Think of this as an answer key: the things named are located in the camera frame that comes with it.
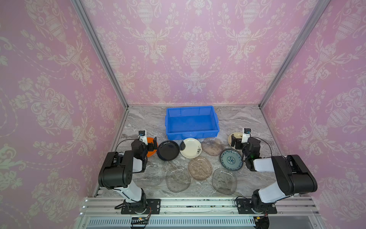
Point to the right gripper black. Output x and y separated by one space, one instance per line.
237 142

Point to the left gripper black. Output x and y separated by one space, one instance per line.
151 146

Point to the cream plate with characters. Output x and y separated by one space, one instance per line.
236 134

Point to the brownish glass plate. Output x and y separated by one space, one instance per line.
213 146
200 168

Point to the clear glass plate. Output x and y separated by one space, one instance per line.
153 175
224 181
178 180

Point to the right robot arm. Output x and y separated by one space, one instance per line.
291 173

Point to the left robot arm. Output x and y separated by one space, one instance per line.
116 175

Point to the blue plastic bin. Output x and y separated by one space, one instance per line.
191 122

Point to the orange plate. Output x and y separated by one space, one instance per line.
150 153

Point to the black round plate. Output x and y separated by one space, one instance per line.
168 150

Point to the blue patterned porcelain plate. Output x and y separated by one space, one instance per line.
231 160

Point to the cream plate with flowers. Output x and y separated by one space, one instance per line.
190 148

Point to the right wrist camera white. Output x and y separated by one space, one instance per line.
246 134

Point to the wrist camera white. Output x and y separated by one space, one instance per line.
142 136
246 134

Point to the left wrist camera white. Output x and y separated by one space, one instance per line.
142 136

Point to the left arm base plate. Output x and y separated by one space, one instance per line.
149 206

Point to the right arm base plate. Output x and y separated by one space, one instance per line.
247 206

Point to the small circuit board with wires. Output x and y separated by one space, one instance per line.
140 221

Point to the aluminium mounting rail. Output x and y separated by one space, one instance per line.
201 213

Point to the left aluminium corner post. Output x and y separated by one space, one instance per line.
92 35

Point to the aluminium corner post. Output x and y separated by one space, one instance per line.
299 42
92 35

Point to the right aluminium corner post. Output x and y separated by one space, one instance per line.
299 42

